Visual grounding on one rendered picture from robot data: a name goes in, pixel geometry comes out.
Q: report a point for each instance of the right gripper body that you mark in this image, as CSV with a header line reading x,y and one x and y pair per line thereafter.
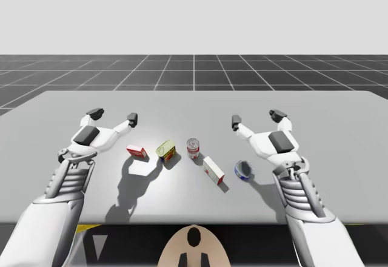
x,y
266,144

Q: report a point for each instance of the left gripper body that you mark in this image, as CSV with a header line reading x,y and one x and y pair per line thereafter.
x,y
95,139

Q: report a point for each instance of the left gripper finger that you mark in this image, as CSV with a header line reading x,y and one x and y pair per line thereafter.
x,y
127,123
94,115

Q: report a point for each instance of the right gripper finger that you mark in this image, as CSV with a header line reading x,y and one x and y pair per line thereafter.
x,y
242,126
282,119

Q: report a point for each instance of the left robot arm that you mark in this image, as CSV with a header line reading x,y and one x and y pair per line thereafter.
x,y
51,215

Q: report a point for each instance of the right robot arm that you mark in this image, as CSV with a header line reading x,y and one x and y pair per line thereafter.
x,y
315,218

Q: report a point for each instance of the blue flat can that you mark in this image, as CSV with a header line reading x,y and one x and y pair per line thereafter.
x,y
244,171

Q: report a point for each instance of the green and blue rectangular can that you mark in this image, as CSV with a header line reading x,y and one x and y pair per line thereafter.
x,y
166,151

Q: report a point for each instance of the red and white can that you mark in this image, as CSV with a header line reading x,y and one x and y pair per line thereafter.
x,y
193,148

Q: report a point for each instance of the red and white carton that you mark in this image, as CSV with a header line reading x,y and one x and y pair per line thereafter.
x,y
213,170

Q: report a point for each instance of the tan robot part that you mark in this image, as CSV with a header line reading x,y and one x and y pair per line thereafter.
x,y
194,248

